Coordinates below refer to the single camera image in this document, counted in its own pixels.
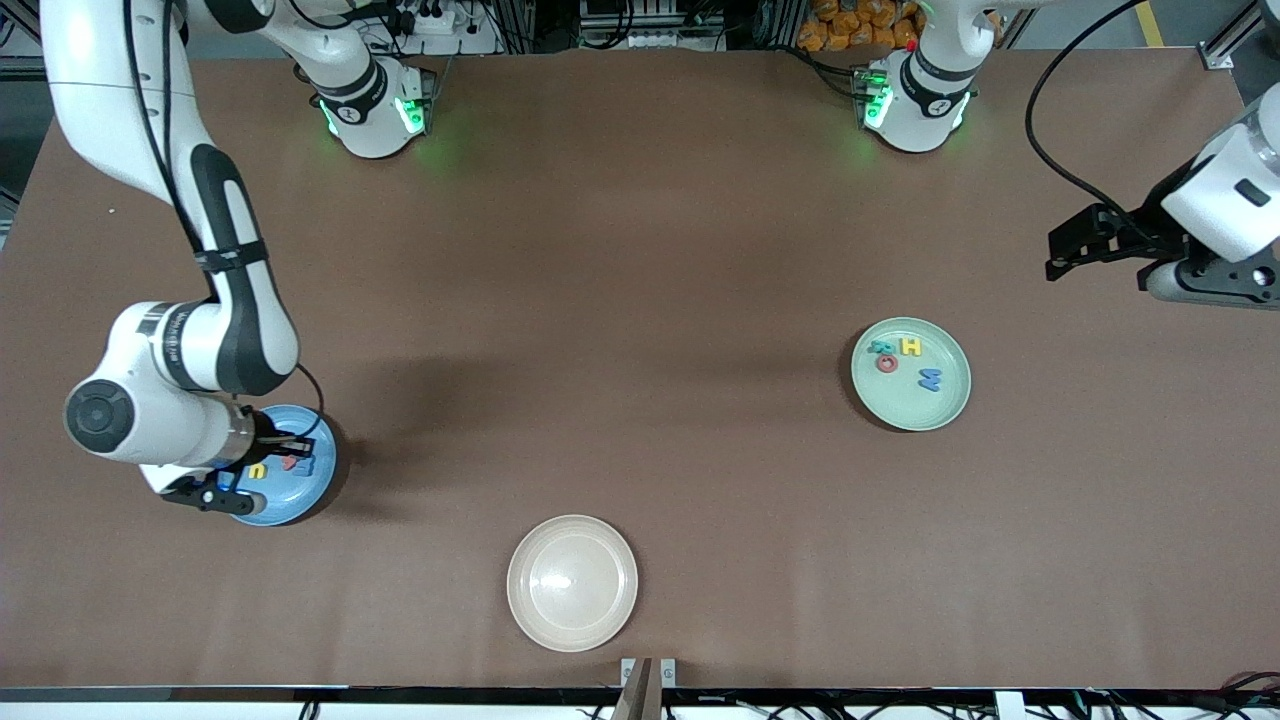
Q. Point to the blue plate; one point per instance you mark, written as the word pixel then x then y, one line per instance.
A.
pixel 300 500

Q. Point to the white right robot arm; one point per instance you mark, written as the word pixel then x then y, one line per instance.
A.
pixel 120 120

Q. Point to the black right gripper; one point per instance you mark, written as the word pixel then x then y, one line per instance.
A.
pixel 264 436

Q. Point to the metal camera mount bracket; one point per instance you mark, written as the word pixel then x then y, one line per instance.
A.
pixel 645 690

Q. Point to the green plate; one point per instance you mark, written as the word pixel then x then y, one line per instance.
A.
pixel 905 405

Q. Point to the white power strip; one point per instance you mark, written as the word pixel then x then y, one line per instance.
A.
pixel 430 20

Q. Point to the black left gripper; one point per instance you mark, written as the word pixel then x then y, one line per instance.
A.
pixel 1143 239

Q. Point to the beige plate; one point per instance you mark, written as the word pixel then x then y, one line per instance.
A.
pixel 572 583

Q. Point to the bag of orange fruit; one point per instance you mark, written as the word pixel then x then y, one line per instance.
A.
pixel 840 25

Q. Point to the red capital letter Q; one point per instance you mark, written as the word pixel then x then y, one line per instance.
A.
pixel 879 364

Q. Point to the blue capital letter M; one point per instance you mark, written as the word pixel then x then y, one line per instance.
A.
pixel 931 379

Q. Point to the teal capital letter R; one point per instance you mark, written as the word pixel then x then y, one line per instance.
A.
pixel 880 347

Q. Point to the aluminium frame profile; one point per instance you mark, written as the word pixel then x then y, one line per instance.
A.
pixel 1218 58

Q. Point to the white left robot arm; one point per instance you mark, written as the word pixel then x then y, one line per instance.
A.
pixel 920 110

